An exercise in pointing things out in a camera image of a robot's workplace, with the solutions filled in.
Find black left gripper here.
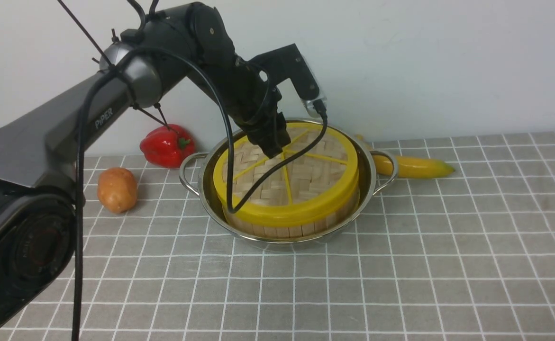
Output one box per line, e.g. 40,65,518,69
220,57,291,158

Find yellow bamboo steamer lid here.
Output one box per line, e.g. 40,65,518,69
223,121,360,231

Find yellow bamboo steamer basket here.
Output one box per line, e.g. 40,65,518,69
225,190,360,240

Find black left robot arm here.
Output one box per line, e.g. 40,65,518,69
0,1,290,340

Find stainless steel pot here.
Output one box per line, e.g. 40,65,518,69
178,126,398,252

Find red bell pepper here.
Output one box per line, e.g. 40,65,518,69
139,124,196,169

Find brown potato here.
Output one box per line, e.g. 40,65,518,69
97,168,138,215

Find yellow banana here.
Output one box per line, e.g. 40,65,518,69
372,153,455,179

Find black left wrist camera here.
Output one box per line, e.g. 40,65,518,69
249,44,327,119

